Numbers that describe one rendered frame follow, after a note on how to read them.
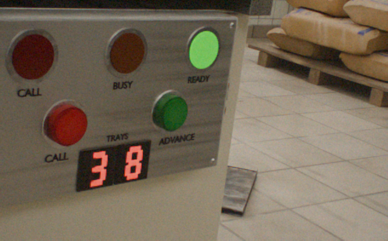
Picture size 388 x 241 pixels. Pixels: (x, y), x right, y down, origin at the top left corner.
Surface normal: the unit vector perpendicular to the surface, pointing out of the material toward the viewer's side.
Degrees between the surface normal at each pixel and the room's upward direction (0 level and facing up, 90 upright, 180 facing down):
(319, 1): 101
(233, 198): 0
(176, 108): 90
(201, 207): 90
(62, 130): 90
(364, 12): 116
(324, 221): 0
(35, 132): 90
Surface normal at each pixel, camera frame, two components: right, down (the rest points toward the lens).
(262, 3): 0.65, 0.29
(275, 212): 0.12, -0.95
